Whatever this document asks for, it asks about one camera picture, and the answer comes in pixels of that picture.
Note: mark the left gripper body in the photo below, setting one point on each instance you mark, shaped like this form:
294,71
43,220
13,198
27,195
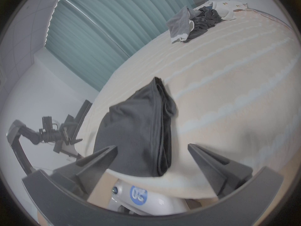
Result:
65,136

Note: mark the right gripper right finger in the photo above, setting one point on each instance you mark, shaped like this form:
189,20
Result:
211,171

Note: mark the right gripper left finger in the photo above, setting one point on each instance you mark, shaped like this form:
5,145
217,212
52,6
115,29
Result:
94,168

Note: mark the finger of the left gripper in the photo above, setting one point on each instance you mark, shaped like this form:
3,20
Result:
75,141

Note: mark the black T-shirt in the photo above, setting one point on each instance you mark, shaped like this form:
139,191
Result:
136,131

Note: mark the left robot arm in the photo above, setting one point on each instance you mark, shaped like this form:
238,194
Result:
14,129

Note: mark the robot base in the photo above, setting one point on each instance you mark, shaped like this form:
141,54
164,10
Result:
150,196

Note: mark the bed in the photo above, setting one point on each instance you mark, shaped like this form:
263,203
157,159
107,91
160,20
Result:
235,79

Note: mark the pile of clothes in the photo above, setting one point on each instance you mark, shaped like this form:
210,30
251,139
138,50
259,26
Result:
195,25

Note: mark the black chest of drawers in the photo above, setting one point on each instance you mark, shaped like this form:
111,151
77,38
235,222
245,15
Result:
81,112

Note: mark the blue-green curtain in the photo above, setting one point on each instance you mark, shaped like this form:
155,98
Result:
82,50
141,13

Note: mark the white printed pillow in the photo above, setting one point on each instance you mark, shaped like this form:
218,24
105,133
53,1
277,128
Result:
230,5

